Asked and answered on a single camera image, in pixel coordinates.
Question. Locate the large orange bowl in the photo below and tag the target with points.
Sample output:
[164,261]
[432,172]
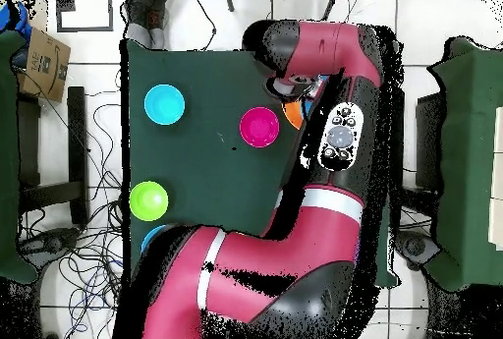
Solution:
[292,115]

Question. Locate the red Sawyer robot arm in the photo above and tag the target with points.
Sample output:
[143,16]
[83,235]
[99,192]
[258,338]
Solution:
[314,244]

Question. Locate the small red bowl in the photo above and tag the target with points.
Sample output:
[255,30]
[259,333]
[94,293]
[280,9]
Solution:
[259,127]

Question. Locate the dark green tablecloth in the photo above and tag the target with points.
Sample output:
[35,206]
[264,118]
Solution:
[204,174]

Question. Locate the small green bowl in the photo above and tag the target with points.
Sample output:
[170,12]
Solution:
[148,201]

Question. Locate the small light blue bowl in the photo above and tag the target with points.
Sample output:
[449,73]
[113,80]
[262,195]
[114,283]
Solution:
[164,104]

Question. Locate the person's left foot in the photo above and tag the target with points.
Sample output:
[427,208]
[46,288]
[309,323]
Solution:
[158,38]

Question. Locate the person's foot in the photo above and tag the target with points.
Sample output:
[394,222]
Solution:
[136,34]
[158,38]

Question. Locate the person's right foot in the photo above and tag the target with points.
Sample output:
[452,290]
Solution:
[136,34]

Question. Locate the dark gray stand base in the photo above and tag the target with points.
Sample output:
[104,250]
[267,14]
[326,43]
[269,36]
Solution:
[416,246]

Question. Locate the black stand base with knob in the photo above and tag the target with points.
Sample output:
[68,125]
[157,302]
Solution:
[51,242]

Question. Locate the green covered side table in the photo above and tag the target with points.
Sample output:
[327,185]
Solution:
[8,158]
[471,158]

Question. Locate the cardboard box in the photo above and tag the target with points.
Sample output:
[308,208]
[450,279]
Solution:
[45,67]

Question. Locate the blue cloth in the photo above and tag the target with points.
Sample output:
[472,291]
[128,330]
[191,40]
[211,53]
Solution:
[21,24]

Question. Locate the black bench frame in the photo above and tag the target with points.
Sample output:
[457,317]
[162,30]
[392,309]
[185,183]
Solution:
[76,138]

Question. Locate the black side frame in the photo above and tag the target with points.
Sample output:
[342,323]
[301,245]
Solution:
[428,138]

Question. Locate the black square floor frame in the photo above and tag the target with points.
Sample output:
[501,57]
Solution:
[65,1]

